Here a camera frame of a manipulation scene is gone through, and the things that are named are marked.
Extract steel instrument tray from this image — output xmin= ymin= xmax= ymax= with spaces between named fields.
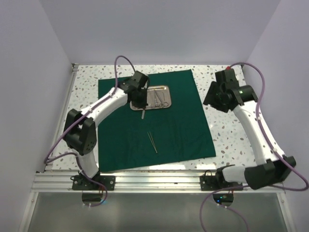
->
xmin=129 ymin=84 xmax=173 ymax=111

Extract steel fine-point tweezers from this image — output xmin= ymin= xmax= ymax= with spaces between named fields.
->
xmin=147 ymin=131 xmax=158 ymax=154

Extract green surgical cloth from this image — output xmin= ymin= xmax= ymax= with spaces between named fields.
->
xmin=98 ymin=70 xmax=216 ymax=172

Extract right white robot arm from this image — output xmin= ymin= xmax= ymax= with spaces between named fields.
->
xmin=203 ymin=69 xmax=296 ymax=190

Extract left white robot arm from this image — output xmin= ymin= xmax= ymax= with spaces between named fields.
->
xmin=63 ymin=71 xmax=150 ymax=190

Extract steel surgical scissors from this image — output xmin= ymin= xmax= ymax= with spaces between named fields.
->
xmin=157 ymin=91 xmax=169 ymax=108

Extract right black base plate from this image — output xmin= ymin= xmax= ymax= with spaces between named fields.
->
xmin=199 ymin=170 xmax=242 ymax=191

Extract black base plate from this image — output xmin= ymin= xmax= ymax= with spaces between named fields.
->
xmin=199 ymin=170 xmax=242 ymax=191
xmin=70 ymin=175 xmax=116 ymax=191

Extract aluminium mounting rail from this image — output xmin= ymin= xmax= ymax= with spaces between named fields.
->
xmin=30 ymin=169 xmax=283 ymax=194

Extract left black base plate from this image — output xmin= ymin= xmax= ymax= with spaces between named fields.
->
xmin=70 ymin=175 xmax=116 ymax=191

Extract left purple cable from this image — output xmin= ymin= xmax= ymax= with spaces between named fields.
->
xmin=44 ymin=56 xmax=136 ymax=208

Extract purple cable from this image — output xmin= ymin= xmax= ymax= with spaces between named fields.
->
xmin=199 ymin=62 xmax=309 ymax=232
xmin=44 ymin=56 xmax=136 ymax=208

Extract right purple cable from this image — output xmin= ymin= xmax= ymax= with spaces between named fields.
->
xmin=199 ymin=62 xmax=309 ymax=232

